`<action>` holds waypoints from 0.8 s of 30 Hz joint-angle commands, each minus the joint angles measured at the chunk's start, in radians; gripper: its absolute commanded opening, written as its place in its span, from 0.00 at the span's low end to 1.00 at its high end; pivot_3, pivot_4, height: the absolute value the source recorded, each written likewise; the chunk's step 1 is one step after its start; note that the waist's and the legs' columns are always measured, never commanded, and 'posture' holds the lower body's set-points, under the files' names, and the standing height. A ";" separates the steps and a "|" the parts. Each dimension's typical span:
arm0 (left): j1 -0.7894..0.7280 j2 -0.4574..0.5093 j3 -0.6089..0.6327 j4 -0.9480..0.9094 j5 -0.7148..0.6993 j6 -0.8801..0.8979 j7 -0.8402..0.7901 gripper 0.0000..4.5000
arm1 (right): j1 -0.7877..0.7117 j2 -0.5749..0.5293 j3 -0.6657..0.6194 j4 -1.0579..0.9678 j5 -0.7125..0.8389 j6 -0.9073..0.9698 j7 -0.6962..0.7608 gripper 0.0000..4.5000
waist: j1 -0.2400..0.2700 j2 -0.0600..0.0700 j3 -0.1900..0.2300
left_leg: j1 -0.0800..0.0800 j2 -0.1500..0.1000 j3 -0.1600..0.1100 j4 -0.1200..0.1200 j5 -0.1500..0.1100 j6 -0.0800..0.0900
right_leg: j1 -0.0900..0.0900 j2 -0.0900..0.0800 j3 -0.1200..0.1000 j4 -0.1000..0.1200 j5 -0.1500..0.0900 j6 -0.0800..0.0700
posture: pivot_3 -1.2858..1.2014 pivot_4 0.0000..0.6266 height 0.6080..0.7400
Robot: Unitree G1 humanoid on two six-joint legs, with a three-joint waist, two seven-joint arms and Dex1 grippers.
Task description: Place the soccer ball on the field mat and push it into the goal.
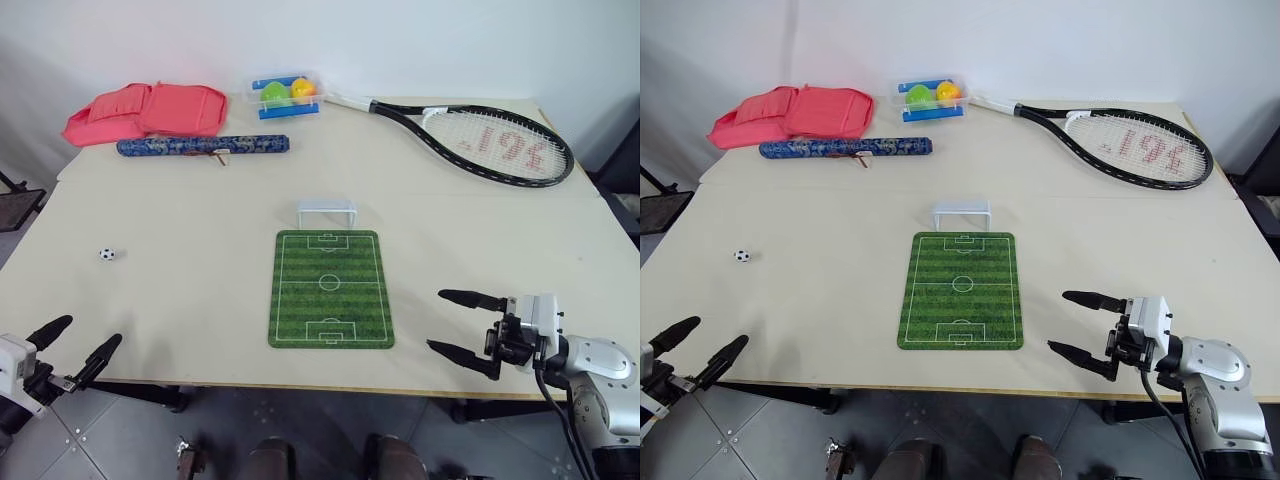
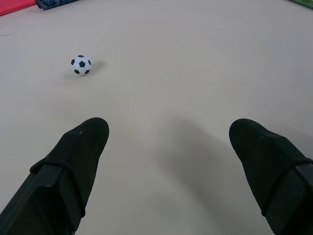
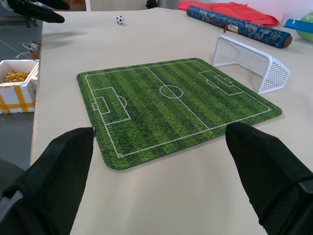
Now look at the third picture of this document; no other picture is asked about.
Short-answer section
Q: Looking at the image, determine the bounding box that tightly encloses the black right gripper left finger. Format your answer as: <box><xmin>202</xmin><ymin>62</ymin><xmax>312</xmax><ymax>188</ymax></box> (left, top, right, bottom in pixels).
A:
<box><xmin>0</xmin><ymin>127</ymin><xmax>95</xmax><ymax>235</ymax></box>

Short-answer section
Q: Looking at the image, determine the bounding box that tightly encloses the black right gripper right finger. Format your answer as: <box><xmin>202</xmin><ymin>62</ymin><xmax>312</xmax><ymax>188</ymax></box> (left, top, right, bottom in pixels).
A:
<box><xmin>224</xmin><ymin>122</ymin><xmax>313</xmax><ymax>235</ymax></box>

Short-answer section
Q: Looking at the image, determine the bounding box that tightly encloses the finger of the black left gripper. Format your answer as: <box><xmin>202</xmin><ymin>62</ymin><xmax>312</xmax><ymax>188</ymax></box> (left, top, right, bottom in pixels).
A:
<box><xmin>29</xmin><ymin>6</ymin><xmax>66</xmax><ymax>24</ymax></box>
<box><xmin>47</xmin><ymin>0</ymin><xmax>71</xmax><ymax>11</ymax></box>

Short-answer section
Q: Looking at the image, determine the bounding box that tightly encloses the green soccer field mat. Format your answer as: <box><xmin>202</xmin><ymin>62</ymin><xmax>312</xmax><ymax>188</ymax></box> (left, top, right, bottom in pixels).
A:
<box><xmin>76</xmin><ymin>57</ymin><xmax>283</xmax><ymax>171</ymax></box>

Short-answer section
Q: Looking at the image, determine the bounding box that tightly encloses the dark rounded robot body part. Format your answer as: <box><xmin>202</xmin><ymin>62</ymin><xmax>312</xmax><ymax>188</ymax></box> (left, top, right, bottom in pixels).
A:
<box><xmin>0</xmin><ymin>157</ymin><xmax>26</xmax><ymax>190</ymax></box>

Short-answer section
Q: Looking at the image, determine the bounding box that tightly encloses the yellow toy fruits heap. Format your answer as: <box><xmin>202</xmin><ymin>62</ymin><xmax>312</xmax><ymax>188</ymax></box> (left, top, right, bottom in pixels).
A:
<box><xmin>4</xmin><ymin>70</ymin><xmax>32</xmax><ymax>83</ymax></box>

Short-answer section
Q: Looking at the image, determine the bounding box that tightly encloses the white foam box yellow tape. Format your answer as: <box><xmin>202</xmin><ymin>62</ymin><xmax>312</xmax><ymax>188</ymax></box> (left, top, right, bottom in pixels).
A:
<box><xmin>0</xmin><ymin>59</ymin><xmax>40</xmax><ymax>115</ymax></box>

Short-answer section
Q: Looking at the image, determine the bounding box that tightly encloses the white miniature goal with net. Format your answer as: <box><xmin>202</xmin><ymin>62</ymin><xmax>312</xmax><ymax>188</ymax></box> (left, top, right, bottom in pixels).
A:
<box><xmin>212</xmin><ymin>35</ymin><xmax>291</xmax><ymax>95</ymax></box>

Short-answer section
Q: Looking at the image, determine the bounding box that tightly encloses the light green round object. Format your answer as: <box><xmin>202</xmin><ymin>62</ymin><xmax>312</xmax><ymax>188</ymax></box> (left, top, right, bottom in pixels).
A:
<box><xmin>296</xmin><ymin>11</ymin><xmax>313</xmax><ymax>45</ymax></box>

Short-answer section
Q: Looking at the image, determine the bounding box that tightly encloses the blue dragon-pattern rolled scroll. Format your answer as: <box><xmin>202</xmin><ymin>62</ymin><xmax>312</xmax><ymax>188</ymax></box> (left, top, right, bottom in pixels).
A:
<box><xmin>185</xmin><ymin>5</ymin><xmax>293</xmax><ymax>49</ymax></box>

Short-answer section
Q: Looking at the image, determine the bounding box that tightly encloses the blue plastic lid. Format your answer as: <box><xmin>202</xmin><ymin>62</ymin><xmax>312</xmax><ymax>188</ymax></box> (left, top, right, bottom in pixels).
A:
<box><xmin>283</xmin><ymin>19</ymin><xmax>313</xmax><ymax>32</ymax></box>

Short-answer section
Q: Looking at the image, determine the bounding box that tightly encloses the red cloth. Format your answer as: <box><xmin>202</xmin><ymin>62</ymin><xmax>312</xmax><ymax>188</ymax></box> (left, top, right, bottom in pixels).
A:
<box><xmin>177</xmin><ymin>0</ymin><xmax>280</xmax><ymax>27</ymax></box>

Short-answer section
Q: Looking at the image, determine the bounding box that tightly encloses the white cable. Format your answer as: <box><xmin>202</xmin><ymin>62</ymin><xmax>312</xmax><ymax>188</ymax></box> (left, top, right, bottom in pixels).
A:
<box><xmin>15</xmin><ymin>41</ymin><xmax>42</xmax><ymax>59</ymax></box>

